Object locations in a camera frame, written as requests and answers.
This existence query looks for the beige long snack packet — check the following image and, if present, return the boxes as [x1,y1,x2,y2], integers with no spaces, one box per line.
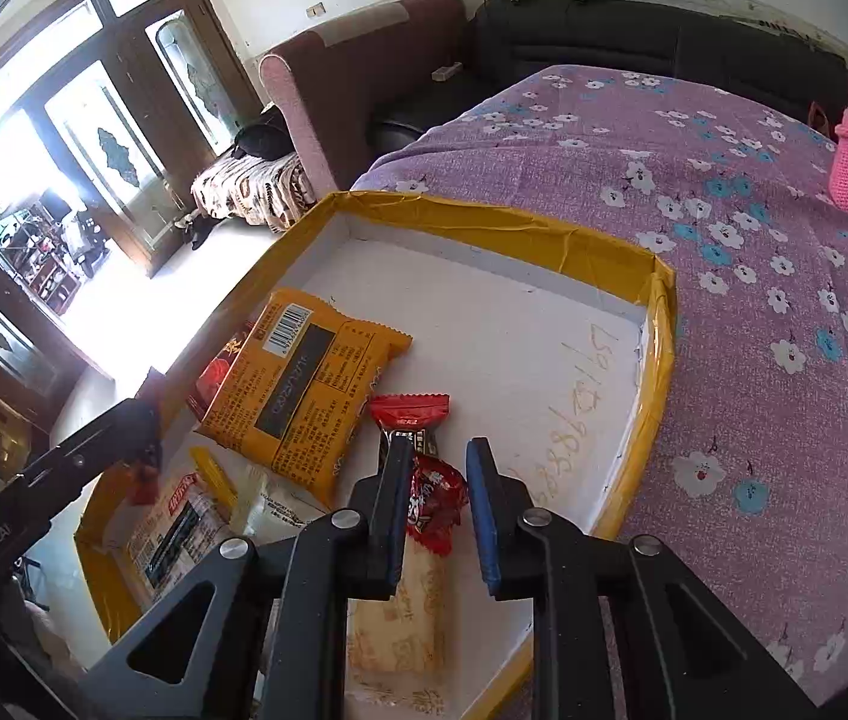
[346,540,450,692]

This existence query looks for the clear cracker packet yellow ends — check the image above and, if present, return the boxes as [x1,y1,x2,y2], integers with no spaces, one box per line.
[101,447,242,610]

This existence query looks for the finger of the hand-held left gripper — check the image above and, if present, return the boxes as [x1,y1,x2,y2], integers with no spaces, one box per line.
[25,397,165,502]

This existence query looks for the black bag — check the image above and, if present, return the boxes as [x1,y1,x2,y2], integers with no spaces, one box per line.
[232,122,297,163]

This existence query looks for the long red candy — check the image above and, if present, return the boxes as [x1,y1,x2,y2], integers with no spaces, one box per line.
[404,454,468,558]

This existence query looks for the black candy with red ends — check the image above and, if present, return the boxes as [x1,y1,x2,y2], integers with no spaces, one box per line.
[367,393,452,460]

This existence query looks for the cluttered shelf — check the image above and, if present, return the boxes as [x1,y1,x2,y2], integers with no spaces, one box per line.
[0,195,111,317]

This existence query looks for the patterned blanket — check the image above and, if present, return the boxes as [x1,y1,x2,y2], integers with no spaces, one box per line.
[191,152,317,235]

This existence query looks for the black sofa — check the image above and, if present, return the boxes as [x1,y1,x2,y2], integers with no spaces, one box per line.
[371,0,848,166]

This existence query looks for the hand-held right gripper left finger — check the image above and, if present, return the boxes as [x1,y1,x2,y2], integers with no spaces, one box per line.
[82,435,417,720]

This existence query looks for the yellow-taped cardboard box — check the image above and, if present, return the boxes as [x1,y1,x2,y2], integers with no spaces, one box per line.
[74,191,680,720]

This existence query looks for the purple floral tablecloth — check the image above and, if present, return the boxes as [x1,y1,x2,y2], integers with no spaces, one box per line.
[349,64,848,720]

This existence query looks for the pink armchair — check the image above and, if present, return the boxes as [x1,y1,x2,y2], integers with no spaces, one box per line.
[259,0,470,200]

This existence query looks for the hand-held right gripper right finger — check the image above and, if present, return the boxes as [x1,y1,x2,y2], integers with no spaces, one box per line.
[466,435,820,720]

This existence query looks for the cream small packet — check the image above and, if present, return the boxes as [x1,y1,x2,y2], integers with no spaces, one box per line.
[232,463,332,539]

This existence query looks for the red and white packet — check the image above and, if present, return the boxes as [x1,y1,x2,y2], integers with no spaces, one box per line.
[194,321,257,421]

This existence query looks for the large orange barcode packet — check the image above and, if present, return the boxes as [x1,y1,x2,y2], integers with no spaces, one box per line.
[194,287,414,511]

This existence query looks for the wooden glass door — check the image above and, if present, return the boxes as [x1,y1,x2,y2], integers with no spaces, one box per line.
[0,0,266,398]

